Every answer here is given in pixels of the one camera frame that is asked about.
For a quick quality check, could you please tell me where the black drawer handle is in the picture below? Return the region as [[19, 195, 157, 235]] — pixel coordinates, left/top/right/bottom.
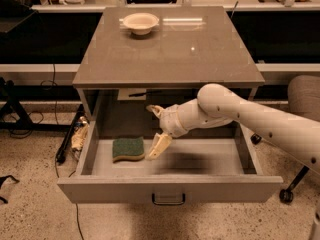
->
[[151, 193, 186, 206]]

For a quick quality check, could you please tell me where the black power strip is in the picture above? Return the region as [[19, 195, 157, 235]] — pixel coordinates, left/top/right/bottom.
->
[[55, 105, 84, 164]]

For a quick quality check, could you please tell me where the green yellow sponge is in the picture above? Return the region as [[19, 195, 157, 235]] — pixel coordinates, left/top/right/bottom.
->
[[112, 137, 145, 162]]

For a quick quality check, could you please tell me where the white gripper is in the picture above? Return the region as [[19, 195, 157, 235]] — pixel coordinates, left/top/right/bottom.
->
[[146, 105, 188, 160]]

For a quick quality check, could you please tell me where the open grey top drawer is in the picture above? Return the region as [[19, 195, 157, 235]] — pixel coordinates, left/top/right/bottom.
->
[[58, 96, 283, 204]]

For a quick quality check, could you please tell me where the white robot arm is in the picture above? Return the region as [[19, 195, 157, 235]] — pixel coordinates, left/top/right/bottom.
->
[[147, 84, 320, 203]]

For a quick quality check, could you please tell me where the black table leg stand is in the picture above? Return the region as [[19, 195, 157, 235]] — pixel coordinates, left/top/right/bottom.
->
[[0, 78, 70, 132]]

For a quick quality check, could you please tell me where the black floor cable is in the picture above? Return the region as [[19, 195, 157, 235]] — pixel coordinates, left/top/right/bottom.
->
[[54, 157, 85, 240]]

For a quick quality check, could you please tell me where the crumpled beige item on floor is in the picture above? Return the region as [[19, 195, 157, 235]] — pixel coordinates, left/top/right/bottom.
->
[[71, 116, 89, 151]]

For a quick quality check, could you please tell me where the black strap on floor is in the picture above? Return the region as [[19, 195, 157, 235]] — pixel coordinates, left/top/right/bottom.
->
[[0, 175, 20, 205]]

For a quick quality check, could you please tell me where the grey cabinet with counter top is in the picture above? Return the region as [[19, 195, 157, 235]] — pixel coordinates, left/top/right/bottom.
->
[[73, 6, 264, 115]]

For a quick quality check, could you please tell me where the white paper bowl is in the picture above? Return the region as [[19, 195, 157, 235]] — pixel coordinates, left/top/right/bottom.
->
[[123, 13, 159, 36]]

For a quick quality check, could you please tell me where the white label with black pen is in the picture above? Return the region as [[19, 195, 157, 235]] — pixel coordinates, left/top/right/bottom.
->
[[117, 88, 159, 101]]

